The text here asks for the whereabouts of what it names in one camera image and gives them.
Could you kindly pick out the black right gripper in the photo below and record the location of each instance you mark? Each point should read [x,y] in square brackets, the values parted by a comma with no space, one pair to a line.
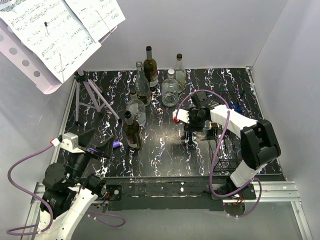
[192,126]

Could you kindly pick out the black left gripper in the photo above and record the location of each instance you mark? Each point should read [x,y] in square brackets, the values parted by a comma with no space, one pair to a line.
[85,138]

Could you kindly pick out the clear flask black gold label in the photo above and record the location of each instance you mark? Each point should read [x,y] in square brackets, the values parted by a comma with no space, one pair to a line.
[212,128]

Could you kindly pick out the purple marker pen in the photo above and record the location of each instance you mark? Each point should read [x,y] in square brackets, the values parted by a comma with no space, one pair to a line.
[117,145]

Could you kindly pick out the green wine bottle silver neck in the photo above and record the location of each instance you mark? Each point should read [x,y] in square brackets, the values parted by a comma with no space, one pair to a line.
[132,131]

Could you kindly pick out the blue clear tall bottle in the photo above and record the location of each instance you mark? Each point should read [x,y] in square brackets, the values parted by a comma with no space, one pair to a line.
[238,108]

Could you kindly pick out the clear square bottle white label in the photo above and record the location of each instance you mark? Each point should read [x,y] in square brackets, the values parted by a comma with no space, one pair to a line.
[169,90]

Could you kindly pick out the clear bottle black cork cap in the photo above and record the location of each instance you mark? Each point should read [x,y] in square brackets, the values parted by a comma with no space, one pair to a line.
[180,73]

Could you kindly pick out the clear bottle gold neck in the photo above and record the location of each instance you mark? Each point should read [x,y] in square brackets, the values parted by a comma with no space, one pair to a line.
[136,107]

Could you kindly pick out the clear green-tinted bottle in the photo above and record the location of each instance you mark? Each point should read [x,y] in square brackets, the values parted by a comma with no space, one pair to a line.
[142,85]

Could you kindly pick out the dark brown wine bottle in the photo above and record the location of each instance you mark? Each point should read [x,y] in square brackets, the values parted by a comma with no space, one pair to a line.
[150,69]

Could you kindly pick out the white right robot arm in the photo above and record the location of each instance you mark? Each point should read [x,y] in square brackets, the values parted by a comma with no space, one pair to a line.
[258,141]

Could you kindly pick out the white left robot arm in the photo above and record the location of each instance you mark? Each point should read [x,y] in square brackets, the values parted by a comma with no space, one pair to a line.
[67,193]

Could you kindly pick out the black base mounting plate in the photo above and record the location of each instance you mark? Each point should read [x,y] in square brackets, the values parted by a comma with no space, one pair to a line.
[160,193]

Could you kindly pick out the lilac music stand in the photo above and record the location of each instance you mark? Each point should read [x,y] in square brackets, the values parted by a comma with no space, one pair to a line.
[29,63]

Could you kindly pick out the large sheet music page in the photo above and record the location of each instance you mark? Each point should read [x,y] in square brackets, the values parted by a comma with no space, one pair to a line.
[50,30]

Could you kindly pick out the small sheet music page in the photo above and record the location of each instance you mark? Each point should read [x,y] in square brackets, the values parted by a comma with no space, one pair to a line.
[99,17]

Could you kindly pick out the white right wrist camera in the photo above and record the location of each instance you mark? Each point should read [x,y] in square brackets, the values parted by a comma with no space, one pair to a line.
[181,115]

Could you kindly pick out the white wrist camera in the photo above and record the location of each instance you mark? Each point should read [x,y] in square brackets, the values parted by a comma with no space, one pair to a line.
[70,143]
[181,115]

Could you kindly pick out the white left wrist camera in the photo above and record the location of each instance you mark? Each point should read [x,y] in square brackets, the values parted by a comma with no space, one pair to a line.
[70,143]

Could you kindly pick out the black wire wine rack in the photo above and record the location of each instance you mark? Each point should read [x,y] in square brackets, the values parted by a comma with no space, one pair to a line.
[228,157]

